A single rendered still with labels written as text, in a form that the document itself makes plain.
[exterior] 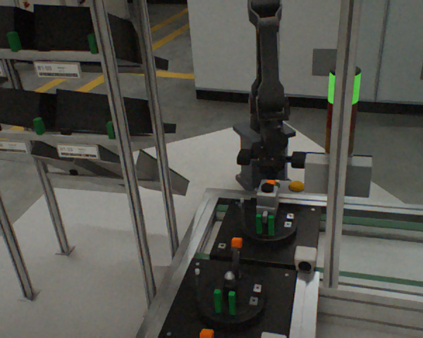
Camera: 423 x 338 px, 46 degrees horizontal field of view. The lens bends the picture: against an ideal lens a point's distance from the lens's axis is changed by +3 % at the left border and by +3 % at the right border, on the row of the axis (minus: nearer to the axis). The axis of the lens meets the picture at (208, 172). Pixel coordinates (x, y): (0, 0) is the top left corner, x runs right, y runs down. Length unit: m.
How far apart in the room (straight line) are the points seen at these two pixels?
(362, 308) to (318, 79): 3.24
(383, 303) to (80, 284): 0.71
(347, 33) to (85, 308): 0.84
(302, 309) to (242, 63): 3.46
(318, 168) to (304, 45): 3.24
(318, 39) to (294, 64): 0.28
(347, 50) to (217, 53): 3.59
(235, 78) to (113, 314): 3.42
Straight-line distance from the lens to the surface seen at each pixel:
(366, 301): 1.09
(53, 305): 1.27
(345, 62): 0.83
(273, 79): 1.25
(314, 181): 0.96
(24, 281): 1.28
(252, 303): 0.97
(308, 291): 1.07
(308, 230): 1.20
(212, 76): 4.47
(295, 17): 4.10
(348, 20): 0.82
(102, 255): 1.37
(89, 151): 0.96
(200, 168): 1.70
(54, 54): 0.91
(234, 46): 4.31
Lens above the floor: 1.70
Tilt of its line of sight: 30 degrees down
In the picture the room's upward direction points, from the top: 5 degrees counter-clockwise
